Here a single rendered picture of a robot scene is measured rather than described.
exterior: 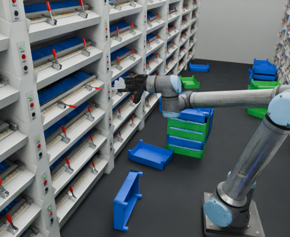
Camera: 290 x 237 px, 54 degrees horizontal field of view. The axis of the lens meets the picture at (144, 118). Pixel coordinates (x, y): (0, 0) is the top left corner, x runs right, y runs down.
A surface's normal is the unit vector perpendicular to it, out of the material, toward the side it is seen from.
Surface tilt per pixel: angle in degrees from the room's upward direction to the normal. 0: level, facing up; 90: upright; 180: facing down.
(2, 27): 90
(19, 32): 90
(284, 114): 80
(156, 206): 0
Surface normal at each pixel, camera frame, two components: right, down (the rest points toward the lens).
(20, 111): -0.33, 0.41
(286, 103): -0.62, 0.18
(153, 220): 0.02, -0.90
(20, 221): 0.37, -0.77
